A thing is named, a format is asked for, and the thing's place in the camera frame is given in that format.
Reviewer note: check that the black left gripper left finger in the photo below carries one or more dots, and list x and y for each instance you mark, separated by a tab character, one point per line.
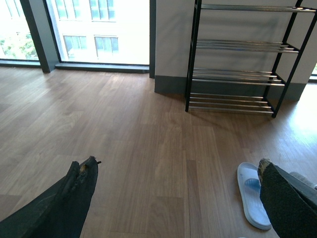
60	211

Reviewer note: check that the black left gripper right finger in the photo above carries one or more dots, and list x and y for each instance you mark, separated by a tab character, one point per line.
290	202

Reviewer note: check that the grey mesh sneaker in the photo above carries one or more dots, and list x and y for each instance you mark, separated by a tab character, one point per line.
304	179

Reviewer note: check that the black metal shoe rack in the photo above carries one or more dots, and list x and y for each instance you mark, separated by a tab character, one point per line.
259	92

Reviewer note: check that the white blue slide sandal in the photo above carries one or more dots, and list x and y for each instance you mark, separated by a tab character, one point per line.
250	187

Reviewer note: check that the dark window frame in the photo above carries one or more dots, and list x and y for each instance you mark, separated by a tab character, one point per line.
41	29

